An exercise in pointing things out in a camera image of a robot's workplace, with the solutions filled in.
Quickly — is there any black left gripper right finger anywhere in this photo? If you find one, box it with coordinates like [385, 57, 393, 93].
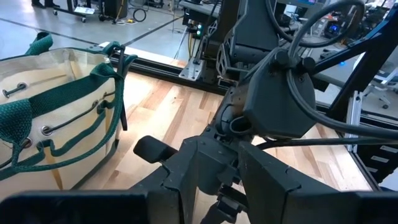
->
[238, 141, 398, 224]

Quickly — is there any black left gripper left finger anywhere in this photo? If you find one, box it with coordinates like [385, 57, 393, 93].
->
[0, 136, 200, 224]

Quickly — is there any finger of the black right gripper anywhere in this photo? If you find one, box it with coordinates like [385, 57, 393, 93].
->
[200, 185, 249, 224]

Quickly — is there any beige canvas green-trimmed gardening bag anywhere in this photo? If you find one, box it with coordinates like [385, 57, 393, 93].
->
[0, 31, 138, 200]

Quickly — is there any office chair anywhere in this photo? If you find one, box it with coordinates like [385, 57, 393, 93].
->
[363, 68, 398, 110]

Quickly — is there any thin black cable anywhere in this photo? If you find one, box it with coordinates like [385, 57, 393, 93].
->
[256, 136, 398, 151]

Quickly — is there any black right wrist camera housing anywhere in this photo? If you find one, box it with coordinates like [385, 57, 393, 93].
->
[242, 46, 317, 140]

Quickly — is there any silver metal corner bracket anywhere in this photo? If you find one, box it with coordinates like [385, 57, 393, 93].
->
[179, 57, 206, 82]

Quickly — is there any thick black wrist cable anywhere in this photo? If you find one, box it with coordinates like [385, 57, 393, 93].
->
[266, 0, 398, 141]

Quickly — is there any silver aluminium extrusion post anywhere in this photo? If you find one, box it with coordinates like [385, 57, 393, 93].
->
[344, 90, 364, 154]

